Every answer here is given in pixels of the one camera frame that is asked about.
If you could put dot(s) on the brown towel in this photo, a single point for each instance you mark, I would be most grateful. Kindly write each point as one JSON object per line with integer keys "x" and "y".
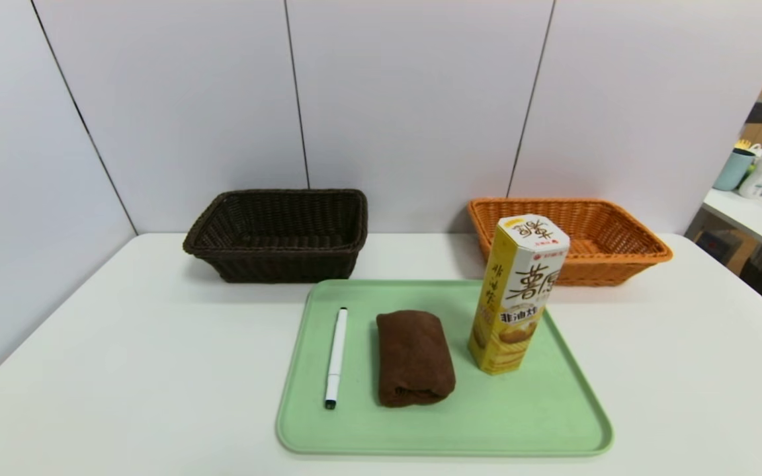
{"x": 414, "y": 357}

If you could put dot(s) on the white marker pen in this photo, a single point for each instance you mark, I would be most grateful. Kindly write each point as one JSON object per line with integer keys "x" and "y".
{"x": 336, "y": 357}

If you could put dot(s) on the yellow potato chips box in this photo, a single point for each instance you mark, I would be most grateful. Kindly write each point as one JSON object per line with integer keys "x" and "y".
{"x": 520, "y": 297}

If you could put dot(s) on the dark brown wicker basket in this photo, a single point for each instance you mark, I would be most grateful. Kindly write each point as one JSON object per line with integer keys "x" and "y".
{"x": 275, "y": 264}

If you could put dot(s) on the orange wicker basket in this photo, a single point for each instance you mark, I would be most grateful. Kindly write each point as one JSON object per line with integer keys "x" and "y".
{"x": 619, "y": 264}

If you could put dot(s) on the light green plastic tray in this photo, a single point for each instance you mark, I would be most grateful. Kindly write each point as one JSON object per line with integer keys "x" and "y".
{"x": 520, "y": 410}

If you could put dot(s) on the teal cup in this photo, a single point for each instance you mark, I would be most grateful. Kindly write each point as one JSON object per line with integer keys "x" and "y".
{"x": 733, "y": 170}

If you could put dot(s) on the white side table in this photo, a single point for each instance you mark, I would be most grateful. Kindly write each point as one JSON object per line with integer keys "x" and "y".
{"x": 758, "y": 221}

